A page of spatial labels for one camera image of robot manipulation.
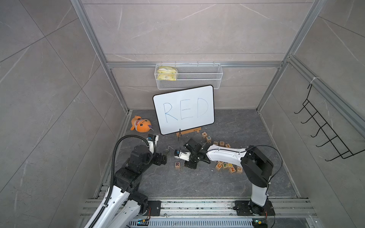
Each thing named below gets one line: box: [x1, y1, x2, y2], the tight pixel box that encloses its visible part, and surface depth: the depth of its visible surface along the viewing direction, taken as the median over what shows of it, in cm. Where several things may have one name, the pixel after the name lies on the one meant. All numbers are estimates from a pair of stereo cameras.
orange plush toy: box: [130, 115, 154, 133], surface depth 103 cm
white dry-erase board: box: [152, 85, 215, 136], surface depth 95 cm
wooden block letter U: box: [215, 162, 223, 171], surface depth 87 cm
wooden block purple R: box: [174, 161, 181, 169], surface depth 88 cm
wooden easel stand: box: [175, 126, 202, 138], surface depth 102 cm
